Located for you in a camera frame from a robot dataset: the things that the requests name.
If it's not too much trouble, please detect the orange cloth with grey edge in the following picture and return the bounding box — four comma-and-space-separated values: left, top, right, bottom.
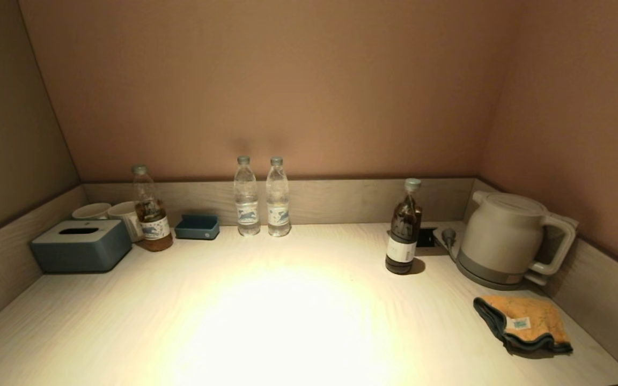
473, 295, 573, 354

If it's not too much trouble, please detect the clear water bottle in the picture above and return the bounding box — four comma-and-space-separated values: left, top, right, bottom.
266, 157, 292, 237
233, 155, 261, 237

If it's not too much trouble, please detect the dark tea bottle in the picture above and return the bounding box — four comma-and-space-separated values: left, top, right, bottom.
385, 178, 423, 275

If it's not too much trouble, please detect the small blue tray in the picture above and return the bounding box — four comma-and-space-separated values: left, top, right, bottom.
174, 214, 220, 240

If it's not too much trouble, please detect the half-full amber tea bottle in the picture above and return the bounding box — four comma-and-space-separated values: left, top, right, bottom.
131, 165, 173, 252

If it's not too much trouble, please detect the white electric kettle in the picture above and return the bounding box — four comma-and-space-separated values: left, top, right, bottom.
458, 190, 577, 285

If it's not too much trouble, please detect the blue-grey tissue box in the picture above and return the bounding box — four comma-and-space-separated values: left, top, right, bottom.
31, 219, 133, 273

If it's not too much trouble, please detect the white mug with handle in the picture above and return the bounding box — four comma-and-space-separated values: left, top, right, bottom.
107, 201, 145, 243

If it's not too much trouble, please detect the white mug without visible handle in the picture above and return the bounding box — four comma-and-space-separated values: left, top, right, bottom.
72, 202, 112, 220

